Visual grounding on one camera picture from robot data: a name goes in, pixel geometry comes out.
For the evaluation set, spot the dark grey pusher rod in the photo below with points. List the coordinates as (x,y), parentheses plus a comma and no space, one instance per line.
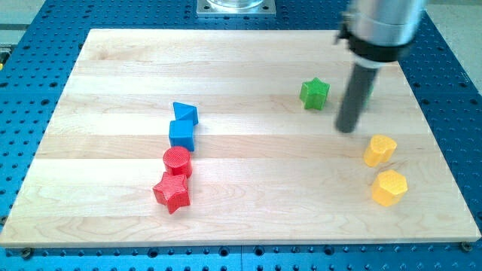
(357,93)

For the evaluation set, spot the yellow heart block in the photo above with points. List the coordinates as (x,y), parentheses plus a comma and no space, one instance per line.
(379,150)

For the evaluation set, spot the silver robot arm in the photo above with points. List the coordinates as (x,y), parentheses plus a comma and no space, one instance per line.
(377,32)

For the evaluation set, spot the green star block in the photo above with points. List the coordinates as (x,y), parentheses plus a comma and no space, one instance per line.
(314,93)

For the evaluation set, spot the red star block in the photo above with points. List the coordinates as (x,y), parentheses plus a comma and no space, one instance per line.
(172,191)

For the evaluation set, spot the green block behind rod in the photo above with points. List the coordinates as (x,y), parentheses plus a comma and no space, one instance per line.
(367,100)

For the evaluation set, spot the yellow hexagon block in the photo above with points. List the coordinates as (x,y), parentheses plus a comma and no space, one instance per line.
(388,188)

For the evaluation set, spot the blue triangle block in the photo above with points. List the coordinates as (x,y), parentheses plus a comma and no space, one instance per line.
(184,111)

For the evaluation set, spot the blue cube block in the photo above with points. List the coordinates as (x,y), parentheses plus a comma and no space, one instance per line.
(181,133)

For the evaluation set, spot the red cylinder block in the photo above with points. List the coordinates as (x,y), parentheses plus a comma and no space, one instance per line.
(177,161)

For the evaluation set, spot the wooden board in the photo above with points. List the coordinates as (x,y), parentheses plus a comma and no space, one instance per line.
(265,169)

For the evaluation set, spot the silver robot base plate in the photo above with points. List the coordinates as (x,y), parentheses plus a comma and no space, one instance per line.
(217,8)

